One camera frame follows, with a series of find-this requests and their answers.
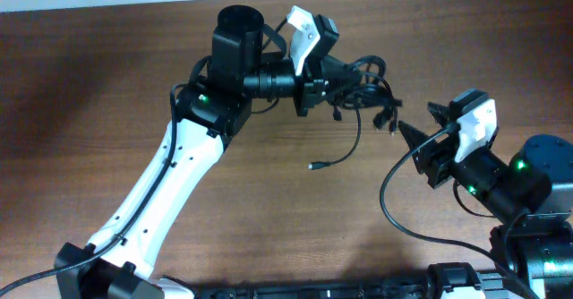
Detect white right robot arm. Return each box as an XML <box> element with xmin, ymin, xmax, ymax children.
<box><xmin>398</xmin><ymin>98</ymin><xmax>572</xmax><ymax>298</ymax></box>

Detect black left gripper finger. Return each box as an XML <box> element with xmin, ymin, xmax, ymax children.
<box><xmin>324</xmin><ymin>81</ymin><xmax>358</xmax><ymax>105</ymax></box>
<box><xmin>322</xmin><ymin>56</ymin><xmax>361</xmax><ymax>84</ymax></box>

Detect black USB cables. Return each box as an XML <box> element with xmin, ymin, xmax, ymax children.
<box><xmin>307</xmin><ymin>55</ymin><xmax>403</xmax><ymax>171</ymax></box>

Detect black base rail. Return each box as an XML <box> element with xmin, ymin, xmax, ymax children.
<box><xmin>193</xmin><ymin>262</ymin><xmax>515</xmax><ymax>299</ymax></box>

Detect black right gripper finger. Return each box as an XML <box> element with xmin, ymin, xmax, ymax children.
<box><xmin>398</xmin><ymin>121</ymin><xmax>441</xmax><ymax>174</ymax></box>
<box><xmin>427</xmin><ymin>102</ymin><xmax>449</xmax><ymax>126</ymax></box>

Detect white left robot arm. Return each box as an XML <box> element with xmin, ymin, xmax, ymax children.
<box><xmin>55</xmin><ymin>5</ymin><xmax>358</xmax><ymax>298</ymax></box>

